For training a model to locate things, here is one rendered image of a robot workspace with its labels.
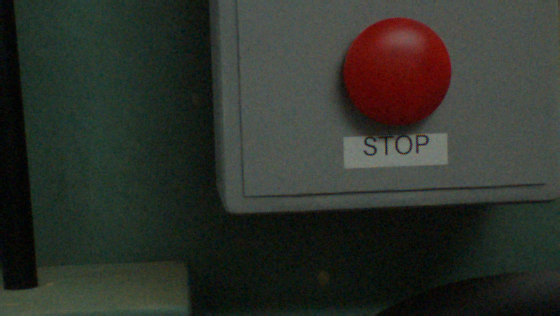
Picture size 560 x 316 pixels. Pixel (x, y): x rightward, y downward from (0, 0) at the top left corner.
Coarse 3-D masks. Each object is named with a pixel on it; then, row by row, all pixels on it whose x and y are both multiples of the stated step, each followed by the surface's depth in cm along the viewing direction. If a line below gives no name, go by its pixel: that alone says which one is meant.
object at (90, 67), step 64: (64, 0) 37; (128, 0) 37; (192, 0) 37; (64, 64) 37; (128, 64) 37; (192, 64) 37; (64, 128) 37; (128, 128) 37; (192, 128) 37; (64, 192) 37; (128, 192) 37; (192, 192) 37; (0, 256) 37; (64, 256) 37; (128, 256) 37; (192, 256) 38; (256, 256) 38; (320, 256) 38; (384, 256) 38; (448, 256) 38; (512, 256) 39
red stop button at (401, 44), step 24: (384, 24) 31; (408, 24) 31; (360, 48) 31; (384, 48) 31; (408, 48) 31; (432, 48) 31; (360, 72) 31; (384, 72) 31; (408, 72) 31; (432, 72) 31; (360, 96) 31; (384, 96) 31; (408, 96) 31; (432, 96) 31; (384, 120) 31; (408, 120) 31
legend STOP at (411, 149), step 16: (352, 144) 32; (368, 144) 32; (384, 144) 32; (400, 144) 32; (416, 144) 32; (432, 144) 32; (352, 160) 32; (368, 160) 32; (384, 160) 32; (400, 160) 32; (416, 160) 32; (432, 160) 32
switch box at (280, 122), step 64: (256, 0) 31; (320, 0) 31; (384, 0) 31; (448, 0) 32; (512, 0) 32; (256, 64) 31; (320, 64) 31; (512, 64) 32; (256, 128) 31; (320, 128) 32; (384, 128) 32; (448, 128) 32; (512, 128) 32; (256, 192) 31; (320, 192) 32; (384, 192) 32; (448, 192) 32; (512, 192) 32
